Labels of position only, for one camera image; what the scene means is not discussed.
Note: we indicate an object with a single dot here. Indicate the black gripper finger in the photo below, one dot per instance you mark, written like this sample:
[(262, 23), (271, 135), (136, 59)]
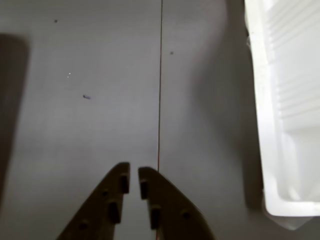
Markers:
[(175, 212), (97, 212)]

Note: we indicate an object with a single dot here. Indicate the white sandwich package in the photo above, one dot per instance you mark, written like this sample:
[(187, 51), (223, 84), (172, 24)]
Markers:
[(287, 75)]

